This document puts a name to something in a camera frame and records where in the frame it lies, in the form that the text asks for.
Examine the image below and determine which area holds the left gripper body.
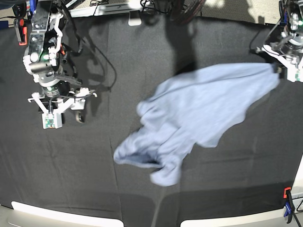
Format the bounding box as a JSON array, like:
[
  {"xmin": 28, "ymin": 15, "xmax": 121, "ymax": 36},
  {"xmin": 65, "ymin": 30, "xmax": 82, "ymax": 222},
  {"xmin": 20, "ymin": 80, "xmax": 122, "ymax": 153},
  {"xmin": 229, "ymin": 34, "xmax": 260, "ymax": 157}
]
[{"xmin": 256, "ymin": 44, "xmax": 303, "ymax": 73}]

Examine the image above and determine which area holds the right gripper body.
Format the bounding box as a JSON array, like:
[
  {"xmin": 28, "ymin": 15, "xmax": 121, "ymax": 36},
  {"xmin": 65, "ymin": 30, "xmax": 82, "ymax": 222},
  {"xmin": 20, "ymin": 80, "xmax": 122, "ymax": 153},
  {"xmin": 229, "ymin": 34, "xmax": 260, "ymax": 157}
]
[{"xmin": 27, "ymin": 87, "xmax": 98, "ymax": 114}]

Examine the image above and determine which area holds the light blue t-shirt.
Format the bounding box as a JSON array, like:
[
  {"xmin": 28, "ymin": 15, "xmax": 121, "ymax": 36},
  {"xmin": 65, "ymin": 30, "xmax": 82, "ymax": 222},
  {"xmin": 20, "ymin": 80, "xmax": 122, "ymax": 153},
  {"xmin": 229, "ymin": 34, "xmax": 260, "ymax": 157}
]
[{"xmin": 113, "ymin": 63, "xmax": 280, "ymax": 187}]

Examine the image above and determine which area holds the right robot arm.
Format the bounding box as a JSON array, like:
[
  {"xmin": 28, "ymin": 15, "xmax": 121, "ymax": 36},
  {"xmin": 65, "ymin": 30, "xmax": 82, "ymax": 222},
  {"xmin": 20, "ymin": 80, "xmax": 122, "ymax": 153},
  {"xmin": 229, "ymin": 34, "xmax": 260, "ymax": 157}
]
[{"xmin": 23, "ymin": 0, "xmax": 97, "ymax": 129}]

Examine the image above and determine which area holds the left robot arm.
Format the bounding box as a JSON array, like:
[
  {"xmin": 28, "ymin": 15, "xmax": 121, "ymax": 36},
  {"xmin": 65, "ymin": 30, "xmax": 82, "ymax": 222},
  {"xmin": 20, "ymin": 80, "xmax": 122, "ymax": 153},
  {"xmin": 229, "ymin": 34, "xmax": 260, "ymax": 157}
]
[{"xmin": 255, "ymin": 0, "xmax": 303, "ymax": 82}]

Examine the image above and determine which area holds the orange black clamp far left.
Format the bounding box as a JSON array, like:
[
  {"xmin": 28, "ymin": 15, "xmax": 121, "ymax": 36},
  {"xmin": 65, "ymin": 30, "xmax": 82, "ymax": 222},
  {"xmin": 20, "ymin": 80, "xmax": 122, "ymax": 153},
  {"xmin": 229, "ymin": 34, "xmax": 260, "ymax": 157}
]
[{"xmin": 13, "ymin": 18, "xmax": 27, "ymax": 46}]

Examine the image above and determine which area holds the black table cloth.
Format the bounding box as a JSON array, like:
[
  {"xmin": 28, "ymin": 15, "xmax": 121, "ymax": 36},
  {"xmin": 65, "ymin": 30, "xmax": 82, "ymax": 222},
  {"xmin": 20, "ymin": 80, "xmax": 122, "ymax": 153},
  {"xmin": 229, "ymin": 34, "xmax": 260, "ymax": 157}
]
[{"xmin": 0, "ymin": 16, "xmax": 303, "ymax": 227}]

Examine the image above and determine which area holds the orange blue clamp near right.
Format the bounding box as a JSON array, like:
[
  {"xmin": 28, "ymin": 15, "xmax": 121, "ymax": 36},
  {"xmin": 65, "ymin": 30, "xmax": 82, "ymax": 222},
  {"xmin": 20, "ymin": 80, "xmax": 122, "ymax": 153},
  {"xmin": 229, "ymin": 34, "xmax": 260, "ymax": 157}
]
[{"xmin": 283, "ymin": 187, "xmax": 294, "ymax": 224}]

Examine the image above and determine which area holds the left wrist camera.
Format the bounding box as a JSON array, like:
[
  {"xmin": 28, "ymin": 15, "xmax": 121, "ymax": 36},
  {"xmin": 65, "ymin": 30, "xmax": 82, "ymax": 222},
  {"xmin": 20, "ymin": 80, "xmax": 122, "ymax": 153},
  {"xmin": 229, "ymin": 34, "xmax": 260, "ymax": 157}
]
[{"xmin": 286, "ymin": 68, "xmax": 303, "ymax": 82}]

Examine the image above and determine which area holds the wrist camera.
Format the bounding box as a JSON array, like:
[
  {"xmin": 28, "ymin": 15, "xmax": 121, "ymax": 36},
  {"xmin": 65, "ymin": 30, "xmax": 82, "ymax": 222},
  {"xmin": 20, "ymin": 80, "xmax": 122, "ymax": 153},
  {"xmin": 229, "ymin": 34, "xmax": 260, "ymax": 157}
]
[
  {"xmin": 286, "ymin": 68, "xmax": 303, "ymax": 82},
  {"xmin": 42, "ymin": 113, "xmax": 62, "ymax": 129}
]

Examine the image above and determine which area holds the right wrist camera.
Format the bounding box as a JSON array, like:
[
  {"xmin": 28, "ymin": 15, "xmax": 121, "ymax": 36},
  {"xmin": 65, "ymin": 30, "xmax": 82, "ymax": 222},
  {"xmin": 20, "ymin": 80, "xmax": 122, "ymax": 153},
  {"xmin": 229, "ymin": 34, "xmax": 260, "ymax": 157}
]
[{"xmin": 42, "ymin": 113, "xmax": 62, "ymax": 129}]

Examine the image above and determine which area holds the white camera stand base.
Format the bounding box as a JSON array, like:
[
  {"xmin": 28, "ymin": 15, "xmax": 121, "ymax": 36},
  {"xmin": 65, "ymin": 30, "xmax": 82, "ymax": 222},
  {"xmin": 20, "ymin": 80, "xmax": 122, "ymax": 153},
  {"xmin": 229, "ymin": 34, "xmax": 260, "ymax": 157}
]
[{"xmin": 128, "ymin": 10, "xmax": 142, "ymax": 26}]

